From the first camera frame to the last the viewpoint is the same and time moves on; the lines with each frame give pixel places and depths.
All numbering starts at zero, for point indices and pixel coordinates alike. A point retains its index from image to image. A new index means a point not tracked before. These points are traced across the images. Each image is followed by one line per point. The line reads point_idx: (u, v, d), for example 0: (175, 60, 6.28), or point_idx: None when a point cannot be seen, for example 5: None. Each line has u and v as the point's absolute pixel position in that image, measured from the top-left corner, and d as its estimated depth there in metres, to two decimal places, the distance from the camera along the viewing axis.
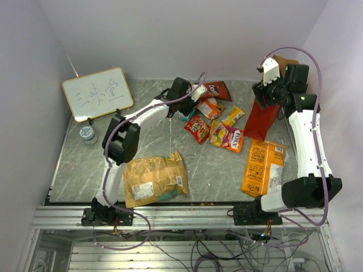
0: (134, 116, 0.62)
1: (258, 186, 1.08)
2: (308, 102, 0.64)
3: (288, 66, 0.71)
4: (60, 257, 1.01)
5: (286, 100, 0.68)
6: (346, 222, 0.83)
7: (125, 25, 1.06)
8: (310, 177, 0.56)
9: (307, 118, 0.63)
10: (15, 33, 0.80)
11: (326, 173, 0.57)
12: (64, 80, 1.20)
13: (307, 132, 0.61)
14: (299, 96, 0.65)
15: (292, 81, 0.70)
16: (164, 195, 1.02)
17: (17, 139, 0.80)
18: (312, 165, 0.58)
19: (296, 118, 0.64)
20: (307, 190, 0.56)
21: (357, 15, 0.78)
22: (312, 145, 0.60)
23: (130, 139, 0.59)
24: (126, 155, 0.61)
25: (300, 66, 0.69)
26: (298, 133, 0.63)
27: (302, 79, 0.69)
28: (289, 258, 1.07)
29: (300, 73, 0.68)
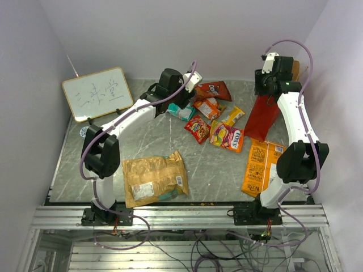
0: (112, 126, 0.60)
1: (258, 186, 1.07)
2: (292, 86, 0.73)
3: (275, 56, 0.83)
4: (60, 257, 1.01)
5: (273, 87, 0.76)
6: (346, 222, 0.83)
7: (125, 25, 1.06)
8: (299, 143, 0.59)
9: (292, 98, 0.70)
10: (15, 32, 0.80)
11: (313, 139, 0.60)
12: (64, 80, 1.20)
13: (294, 109, 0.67)
14: (285, 82, 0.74)
15: (279, 71, 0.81)
16: (164, 195, 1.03)
17: (17, 139, 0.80)
18: (301, 134, 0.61)
19: (283, 100, 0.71)
20: (299, 156, 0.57)
21: (356, 14, 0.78)
22: (299, 118, 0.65)
23: (108, 153, 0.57)
24: (106, 169, 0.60)
25: (286, 57, 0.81)
26: (286, 112, 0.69)
27: (287, 68, 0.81)
28: (289, 258, 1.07)
29: (286, 63, 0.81)
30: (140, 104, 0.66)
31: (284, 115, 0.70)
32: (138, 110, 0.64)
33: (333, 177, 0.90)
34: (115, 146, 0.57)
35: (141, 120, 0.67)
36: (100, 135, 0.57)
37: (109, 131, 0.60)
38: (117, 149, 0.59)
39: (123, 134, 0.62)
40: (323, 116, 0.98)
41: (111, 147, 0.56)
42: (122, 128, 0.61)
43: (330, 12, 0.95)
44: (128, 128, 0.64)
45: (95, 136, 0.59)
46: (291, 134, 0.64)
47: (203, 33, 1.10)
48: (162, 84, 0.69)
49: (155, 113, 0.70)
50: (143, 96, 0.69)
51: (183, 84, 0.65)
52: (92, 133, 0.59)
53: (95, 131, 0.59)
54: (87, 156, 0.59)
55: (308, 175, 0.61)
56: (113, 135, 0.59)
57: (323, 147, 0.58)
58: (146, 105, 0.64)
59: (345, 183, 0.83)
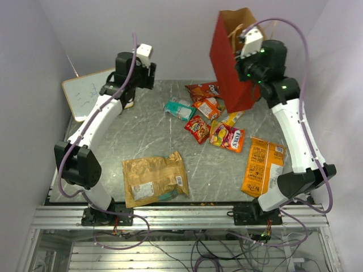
0: (80, 136, 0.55)
1: (258, 186, 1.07)
2: (291, 89, 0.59)
3: (264, 47, 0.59)
4: (60, 257, 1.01)
5: (266, 92, 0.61)
6: (346, 222, 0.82)
7: (125, 24, 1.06)
8: (308, 172, 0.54)
9: (291, 107, 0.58)
10: (15, 32, 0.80)
11: (321, 164, 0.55)
12: (64, 80, 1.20)
13: (296, 125, 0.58)
14: (279, 85, 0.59)
15: (270, 67, 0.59)
16: (164, 195, 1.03)
17: (17, 139, 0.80)
18: (308, 158, 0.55)
19: (281, 111, 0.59)
20: (305, 185, 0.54)
21: (356, 13, 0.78)
22: (304, 137, 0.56)
23: (85, 165, 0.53)
24: (89, 179, 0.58)
25: (279, 46, 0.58)
26: (286, 126, 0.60)
27: (281, 62, 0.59)
28: (290, 258, 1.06)
29: (280, 55, 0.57)
30: (102, 101, 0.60)
31: (283, 127, 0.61)
32: (101, 109, 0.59)
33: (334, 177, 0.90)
34: (89, 157, 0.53)
35: (110, 117, 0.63)
36: (70, 151, 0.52)
37: (77, 143, 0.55)
38: (93, 158, 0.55)
39: (93, 140, 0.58)
40: (324, 116, 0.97)
41: (85, 160, 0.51)
42: (91, 134, 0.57)
43: (329, 12, 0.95)
44: (97, 132, 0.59)
45: (66, 151, 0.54)
46: (295, 156, 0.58)
47: (203, 32, 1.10)
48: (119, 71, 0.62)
49: (123, 104, 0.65)
50: (104, 89, 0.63)
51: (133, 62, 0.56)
52: (60, 151, 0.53)
53: (63, 148, 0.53)
54: (64, 173, 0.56)
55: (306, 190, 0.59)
56: (83, 147, 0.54)
57: (331, 170, 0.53)
58: (108, 101, 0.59)
59: (345, 183, 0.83)
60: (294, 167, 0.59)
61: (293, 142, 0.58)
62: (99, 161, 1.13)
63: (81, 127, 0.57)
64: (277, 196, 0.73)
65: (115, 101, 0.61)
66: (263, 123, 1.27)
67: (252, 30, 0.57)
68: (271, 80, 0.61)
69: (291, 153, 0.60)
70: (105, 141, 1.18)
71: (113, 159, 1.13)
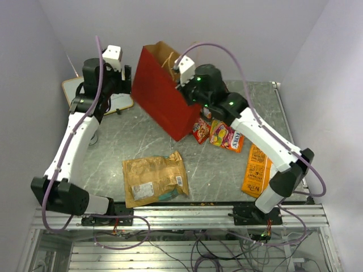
0: (58, 169, 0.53)
1: (258, 186, 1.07)
2: (238, 102, 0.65)
3: (199, 75, 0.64)
4: (60, 257, 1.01)
5: (218, 113, 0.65)
6: (346, 222, 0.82)
7: (124, 24, 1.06)
8: (292, 166, 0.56)
9: (246, 117, 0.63)
10: (14, 30, 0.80)
11: (298, 153, 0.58)
12: (64, 80, 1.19)
13: (259, 130, 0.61)
14: (227, 103, 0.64)
15: (212, 90, 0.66)
16: (164, 195, 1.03)
17: (17, 139, 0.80)
18: (286, 154, 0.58)
19: (240, 124, 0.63)
20: (297, 178, 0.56)
21: (355, 13, 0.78)
22: (271, 138, 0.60)
23: (70, 199, 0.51)
24: (77, 208, 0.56)
25: (212, 72, 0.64)
26: (252, 136, 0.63)
27: (220, 84, 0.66)
28: (289, 258, 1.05)
29: (216, 80, 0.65)
30: (74, 123, 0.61)
31: (250, 137, 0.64)
32: (75, 131, 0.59)
33: (334, 177, 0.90)
34: (72, 189, 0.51)
35: (86, 137, 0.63)
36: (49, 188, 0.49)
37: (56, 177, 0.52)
38: (77, 188, 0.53)
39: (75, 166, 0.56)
40: (323, 116, 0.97)
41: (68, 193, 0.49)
42: (68, 163, 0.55)
43: (329, 12, 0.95)
44: (76, 159, 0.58)
45: (44, 188, 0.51)
46: (273, 156, 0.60)
47: (203, 32, 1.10)
48: (89, 81, 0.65)
49: (98, 118, 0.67)
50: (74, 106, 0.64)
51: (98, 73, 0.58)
52: (38, 189, 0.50)
53: (41, 186, 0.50)
54: (50, 207, 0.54)
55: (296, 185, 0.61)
56: (63, 180, 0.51)
57: (308, 154, 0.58)
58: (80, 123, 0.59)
59: (345, 183, 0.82)
60: (278, 168, 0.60)
61: (265, 146, 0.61)
62: (99, 161, 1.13)
63: (58, 158, 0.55)
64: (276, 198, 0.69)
65: (89, 118, 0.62)
66: None
67: (182, 60, 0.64)
68: (217, 102, 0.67)
69: (269, 156, 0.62)
70: (105, 141, 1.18)
71: (113, 159, 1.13)
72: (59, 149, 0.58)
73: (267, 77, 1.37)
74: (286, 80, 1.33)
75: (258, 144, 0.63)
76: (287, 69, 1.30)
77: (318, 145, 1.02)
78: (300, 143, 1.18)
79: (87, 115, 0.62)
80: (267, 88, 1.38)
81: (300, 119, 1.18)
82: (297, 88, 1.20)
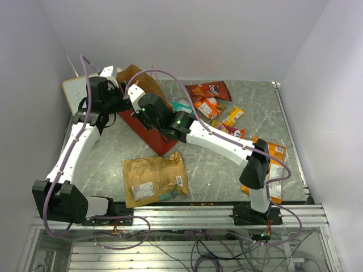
0: (59, 172, 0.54)
1: None
2: (185, 120, 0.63)
3: (143, 106, 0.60)
4: (60, 256, 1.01)
5: (170, 135, 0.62)
6: (346, 222, 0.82)
7: (124, 24, 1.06)
8: (250, 160, 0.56)
9: (195, 129, 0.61)
10: (13, 30, 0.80)
11: (252, 145, 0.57)
12: (64, 80, 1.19)
13: (211, 136, 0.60)
14: (174, 123, 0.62)
15: (159, 116, 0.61)
16: (164, 195, 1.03)
17: (16, 138, 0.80)
18: (241, 151, 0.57)
19: (193, 138, 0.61)
20: (258, 171, 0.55)
21: (355, 13, 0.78)
22: (223, 139, 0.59)
23: (70, 202, 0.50)
24: (77, 214, 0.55)
25: (154, 100, 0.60)
26: (207, 144, 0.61)
27: (164, 107, 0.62)
28: (289, 258, 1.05)
29: (160, 105, 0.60)
30: (77, 131, 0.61)
31: (206, 145, 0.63)
32: (77, 138, 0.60)
33: (334, 177, 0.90)
34: (74, 192, 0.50)
35: (89, 144, 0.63)
36: (50, 191, 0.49)
37: (58, 180, 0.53)
38: (78, 193, 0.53)
39: (75, 171, 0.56)
40: (323, 116, 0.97)
41: (70, 196, 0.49)
42: (71, 167, 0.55)
43: (328, 12, 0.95)
44: (78, 164, 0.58)
45: (46, 191, 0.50)
46: (232, 156, 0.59)
47: (203, 32, 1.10)
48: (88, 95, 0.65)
49: (99, 129, 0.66)
50: (77, 117, 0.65)
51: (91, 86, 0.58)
52: (40, 192, 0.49)
53: (43, 188, 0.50)
54: (51, 213, 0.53)
55: (262, 178, 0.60)
56: (64, 183, 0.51)
57: (261, 143, 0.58)
58: (81, 130, 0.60)
59: (345, 184, 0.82)
60: (240, 165, 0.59)
61: (221, 149, 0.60)
62: (99, 161, 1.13)
63: (59, 163, 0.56)
64: (260, 193, 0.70)
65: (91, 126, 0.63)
66: (263, 123, 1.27)
67: (131, 90, 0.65)
68: (167, 124, 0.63)
69: (229, 157, 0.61)
70: (105, 141, 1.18)
71: (113, 159, 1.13)
72: (62, 155, 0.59)
73: (267, 77, 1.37)
74: (286, 80, 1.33)
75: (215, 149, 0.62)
76: (287, 68, 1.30)
77: (318, 145, 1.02)
78: (300, 142, 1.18)
79: (89, 123, 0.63)
80: (267, 88, 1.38)
81: (300, 119, 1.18)
82: (296, 88, 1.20)
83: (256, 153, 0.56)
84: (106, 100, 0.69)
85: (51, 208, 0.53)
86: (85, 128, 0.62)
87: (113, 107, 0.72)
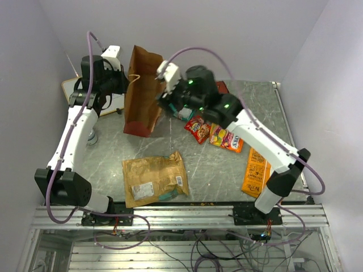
0: (60, 160, 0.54)
1: (258, 186, 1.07)
2: (233, 106, 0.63)
3: (191, 77, 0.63)
4: (60, 256, 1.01)
5: (214, 116, 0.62)
6: (347, 223, 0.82)
7: (123, 24, 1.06)
8: (292, 168, 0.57)
9: (243, 119, 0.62)
10: (13, 29, 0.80)
11: (296, 154, 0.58)
12: (64, 80, 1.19)
13: (257, 132, 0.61)
14: (223, 105, 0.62)
15: (205, 93, 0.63)
16: (164, 195, 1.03)
17: (16, 138, 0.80)
18: (283, 157, 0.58)
19: (237, 127, 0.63)
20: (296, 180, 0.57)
21: (356, 13, 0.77)
22: (269, 140, 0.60)
23: (72, 188, 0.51)
24: (82, 199, 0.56)
25: (204, 73, 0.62)
26: (249, 138, 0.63)
27: (213, 86, 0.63)
28: (289, 258, 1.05)
29: (210, 82, 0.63)
30: (74, 115, 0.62)
31: (247, 140, 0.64)
32: (75, 123, 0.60)
33: (334, 177, 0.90)
34: (75, 178, 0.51)
35: (87, 129, 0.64)
36: (52, 178, 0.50)
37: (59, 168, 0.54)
38: (80, 178, 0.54)
39: (76, 158, 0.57)
40: (324, 116, 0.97)
41: (72, 183, 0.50)
42: (71, 153, 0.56)
43: (328, 12, 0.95)
44: (77, 150, 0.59)
45: (48, 178, 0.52)
46: (271, 158, 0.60)
47: (203, 33, 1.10)
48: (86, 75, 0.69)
49: (96, 110, 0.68)
50: (72, 100, 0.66)
51: (91, 69, 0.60)
52: (42, 179, 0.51)
53: (45, 176, 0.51)
54: (55, 199, 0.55)
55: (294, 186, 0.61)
56: (66, 170, 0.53)
57: (306, 154, 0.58)
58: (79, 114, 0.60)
59: (346, 184, 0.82)
60: (276, 170, 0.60)
61: (263, 148, 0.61)
62: (99, 161, 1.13)
63: (59, 150, 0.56)
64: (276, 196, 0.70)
65: (88, 110, 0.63)
66: (263, 123, 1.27)
67: (168, 67, 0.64)
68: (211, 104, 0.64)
69: (267, 158, 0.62)
70: (105, 141, 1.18)
71: (113, 159, 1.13)
72: (61, 141, 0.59)
73: (267, 77, 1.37)
74: (286, 81, 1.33)
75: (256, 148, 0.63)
76: (287, 69, 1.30)
77: (318, 145, 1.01)
78: (300, 143, 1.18)
79: (86, 107, 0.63)
80: (267, 88, 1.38)
81: (300, 119, 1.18)
82: (296, 88, 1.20)
83: (299, 161, 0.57)
84: (104, 81, 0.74)
85: (55, 195, 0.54)
86: (83, 113, 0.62)
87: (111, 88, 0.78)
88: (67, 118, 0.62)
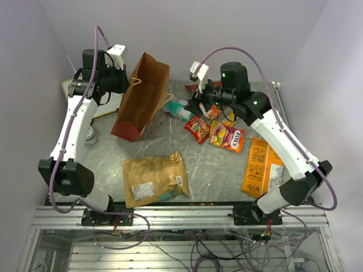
0: (62, 150, 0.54)
1: (258, 186, 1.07)
2: (262, 104, 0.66)
3: (224, 71, 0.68)
4: (60, 256, 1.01)
5: (241, 111, 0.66)
6: (347, 223, 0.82)
7: (123, 24, 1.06)
8: (308, 175, 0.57)
9: (269, 119, 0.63)
10: (13, 29, 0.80)
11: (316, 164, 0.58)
12: (64, 80, 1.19)
13: (279, 134, 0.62)
14: (251, 102, 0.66)
15: (236, 88, 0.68)
16: (164, 195, 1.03)
17: (16, 138, 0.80)
18: (302, 163, 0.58)
19: (261, 125, 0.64)
20: (311, 188, 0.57)
21: (355, 15, 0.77)
22: (291, 145, 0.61)
23: (76, 178, 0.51)
24: (85, 188, 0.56)
25: (237, 68, 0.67)
26: (271, 139, 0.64)
27: (245, 81, 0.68)
28: (289, 258, 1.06)
29: (241, 77, 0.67)
30: (74, 106, 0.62)
31: (269, 140, 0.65)
32: (75, 113, 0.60)
33: (334, 177, 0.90)
34: (79, 168, 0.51)
35: (87, 119, 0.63)
36: (55, 169, 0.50)
37: (62, 158, 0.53)
38: (83, 168, 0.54)
39: (78, 149, 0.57)
40: (324, 116, 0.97)
41: (76, 173, 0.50)
42: (72, 144, 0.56)
43: (328, 13, 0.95)
44: (79, 140, 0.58)
45: (51, 169, 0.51)
46: (290, 163, 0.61)
47: (203, 33, 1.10)
48: (88, 66, 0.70)
49: (96, 100, 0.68)
50: (72, 90, 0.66)
51: (95, 56, 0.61)
52: (45, 169, 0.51)
53: (48, 166, 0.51)
54: (59, 190, 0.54)
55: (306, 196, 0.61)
56: (69, 160, 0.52)
57: (327, 166, 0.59)
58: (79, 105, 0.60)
59: (346, 184, 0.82)
60: (292, 175, 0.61)
61: (283, 151, 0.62)
62: (99, 161, 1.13)
63: (61, 140, 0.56)
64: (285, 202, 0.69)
65: (88, 101, 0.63)
66: None
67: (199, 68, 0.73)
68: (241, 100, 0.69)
69: (285, 162, 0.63)
70: (105, 141, 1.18)
71: (113, 159, 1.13)
72: (62, 132, 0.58)
73: (267, 77, 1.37)
74: (286, 80, 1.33)
75: (277, 150, 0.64)
76: (287, 69, 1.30)
77: (317, 145, 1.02)
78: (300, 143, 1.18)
79: (86, 98, 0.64)
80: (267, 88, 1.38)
81: (300, 119, 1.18)
82: (296, 88, 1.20)
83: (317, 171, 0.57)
84: (104, 76, 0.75)
85: (59, 185, 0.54)
86: (82, 103, 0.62)
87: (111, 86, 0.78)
88: (67, 109, 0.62)
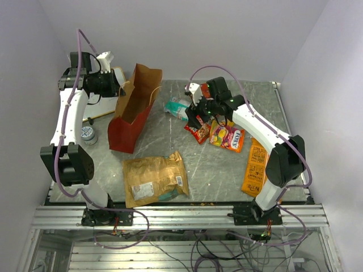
0: (62, 135, 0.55)
1: (259, 186, 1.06)
2: (237, 101, 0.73)
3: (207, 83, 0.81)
4: (60, 257, 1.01)
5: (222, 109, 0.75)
6: (347, 224, 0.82)
7: (123, 24, 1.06)
8: (279, 147, 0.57)
9: (241, 110, 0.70)
10: (13, 29, 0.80)
11: (286, 136, 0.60)
12: None
13: (251, 119, 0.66)
14: (228, 100, 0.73)
15: (218, 93, 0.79)
16: (164, 196, 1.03)
17: (16, 139, 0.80)
18: (273, 137, 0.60)
19: (237, 117, 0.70)
20: (283, 160, 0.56)
21: (356, 15, 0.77)
22: (262, 124, 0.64)
23: (79, 161, 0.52)
24: (88, 173, 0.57)
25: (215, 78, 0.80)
26: (247, 126, 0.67)
27: (224, 87, 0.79)
28: (289, 258, 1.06)
29: (221, 85, 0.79)
30: (67, 97, 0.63)
31: (246, 128, 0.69)
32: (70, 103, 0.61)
33: (334, 177, 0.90)
34: (80, 151, 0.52)
35: (81, 109, 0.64)
36: (58, 154, 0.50)
37: (62, 143, 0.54)
38: (84, 152, 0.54)
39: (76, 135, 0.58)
40: (324, 116, 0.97)
41: (78, 154, 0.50)
42: (71, 130, 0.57)
43: (329, 13, 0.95)
44: (76, 128, 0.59)
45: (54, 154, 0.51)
46: (264, 141, 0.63)
47: (203, 33, 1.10)
48: (76, 64, 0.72)
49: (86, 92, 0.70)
50: (62, 84, 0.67)
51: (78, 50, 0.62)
52: (49, 156, 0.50)
53: (50, 152, 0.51)
54: (63, 177, 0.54)
55: (288, 176, 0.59)
56: (70, 144, 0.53)
57: (297, 139, 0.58)
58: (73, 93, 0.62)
59: (346, 185, 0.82)
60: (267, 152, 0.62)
61: (257, 132, 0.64)
62: (99, 161, 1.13)
63: (59, 128, 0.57)
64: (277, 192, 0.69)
65: (80, 90, 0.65)
66: None
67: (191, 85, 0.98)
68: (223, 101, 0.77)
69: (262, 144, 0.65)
70: (105, 141, 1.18)
71: (113, 159, 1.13)
72: (59, 121, 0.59)
73: (267, 77, 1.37)
74: (286, 80, 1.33)
75: (253, 134, 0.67)
76: (288, 68, 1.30)
77: (317, 145, 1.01)
78: None
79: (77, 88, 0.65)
80: (267, 88, 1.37)
81: (300, 119, 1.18)
82: (296, 88, 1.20)
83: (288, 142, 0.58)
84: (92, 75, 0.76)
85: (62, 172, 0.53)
86: (75, 93, 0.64)
87: (98, 88, 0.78)
88: (60, 101, 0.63)
